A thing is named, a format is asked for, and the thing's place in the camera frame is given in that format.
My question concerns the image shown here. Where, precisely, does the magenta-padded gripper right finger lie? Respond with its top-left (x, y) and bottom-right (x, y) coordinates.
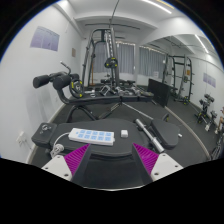
top-left (131, 142), bottom-right (185, 185)

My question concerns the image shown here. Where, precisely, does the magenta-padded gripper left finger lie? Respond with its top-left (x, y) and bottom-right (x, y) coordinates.
top-left (41, 143), bottom-right (93, 185)

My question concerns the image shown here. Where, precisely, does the small black bench pad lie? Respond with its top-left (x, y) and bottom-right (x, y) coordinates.
top-left (149, 119), bottom-right (182, 150)
top-left (30, 121), bottom-right (58, 148)

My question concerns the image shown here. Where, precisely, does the silver barbell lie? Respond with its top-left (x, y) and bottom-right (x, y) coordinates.
top-left (134, 118), bottom-right (165, 154)

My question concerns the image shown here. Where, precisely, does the metal spring barbell collar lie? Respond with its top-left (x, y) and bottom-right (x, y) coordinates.
top-left (39, 123), bottom-right (53, 135)

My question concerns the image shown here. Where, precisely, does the white power strip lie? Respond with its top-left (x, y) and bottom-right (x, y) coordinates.
top-left (68, 127), bottom-right (116, 147)

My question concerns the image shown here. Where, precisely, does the large black padded bench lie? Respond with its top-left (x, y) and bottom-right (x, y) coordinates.
top-left (49, 118), bottom-right (158, 189)

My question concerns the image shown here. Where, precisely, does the black box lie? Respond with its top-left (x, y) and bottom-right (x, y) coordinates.
top-left (147, 78), bottom-right (173, 108)

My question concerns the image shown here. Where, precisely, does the black yellow weight plate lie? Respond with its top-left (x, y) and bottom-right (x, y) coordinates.
top-left (103, 57), bottom-right (118, 69)
top-left (69, 78), bottom-right (85, 99)

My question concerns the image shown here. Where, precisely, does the black bench with roller pads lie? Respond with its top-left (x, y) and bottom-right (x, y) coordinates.
top-left (32, 60), bottom-right (156, 123)

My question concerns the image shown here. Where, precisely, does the black exercise machine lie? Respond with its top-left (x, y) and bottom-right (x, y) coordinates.
top-left (196, 93), bottom-right (219, 131)

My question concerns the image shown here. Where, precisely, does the group of dumbbells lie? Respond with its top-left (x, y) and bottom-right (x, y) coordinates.
top-left (99, 79), bottom-right (148, 98)

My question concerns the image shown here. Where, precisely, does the black squat rack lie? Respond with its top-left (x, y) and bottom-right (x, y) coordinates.
top-left (162, 54), bottom-right (194, 106)

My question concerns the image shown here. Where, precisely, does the grey window curtain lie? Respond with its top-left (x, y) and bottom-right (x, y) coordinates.
top-left (92, 41), bottom-right (136, 76)
top-left (138, 46), bottom-right (167, 79)

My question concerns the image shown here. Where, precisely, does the short ceiling light strip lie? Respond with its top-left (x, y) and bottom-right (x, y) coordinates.
top-left (194, 33), bottom-right (210, 54)

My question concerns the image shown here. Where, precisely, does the grey power rack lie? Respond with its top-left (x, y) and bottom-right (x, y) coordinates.
top-left (81, 27), bottom-right (121, 91)

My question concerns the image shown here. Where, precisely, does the long ceiling light strip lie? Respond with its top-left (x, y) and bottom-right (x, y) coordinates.
top-left (141, 0), bottom-right (174, 15)

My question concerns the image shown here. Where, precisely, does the white power strip cable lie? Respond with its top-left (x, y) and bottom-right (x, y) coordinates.
top-left (49, 132), bottom-right (72, 158)

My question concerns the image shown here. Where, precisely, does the white wall socket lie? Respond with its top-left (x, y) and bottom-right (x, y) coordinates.
top-left (15, 131), bottom-right (28, 147)

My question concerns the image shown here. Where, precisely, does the small purple wall poster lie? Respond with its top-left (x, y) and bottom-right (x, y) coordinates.
top-left (202, 72), bottom-right (217, 88)

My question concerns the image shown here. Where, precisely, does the large purple wall poster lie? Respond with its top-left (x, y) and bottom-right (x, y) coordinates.
top-left (29, 25), bottom-right (61, 53)

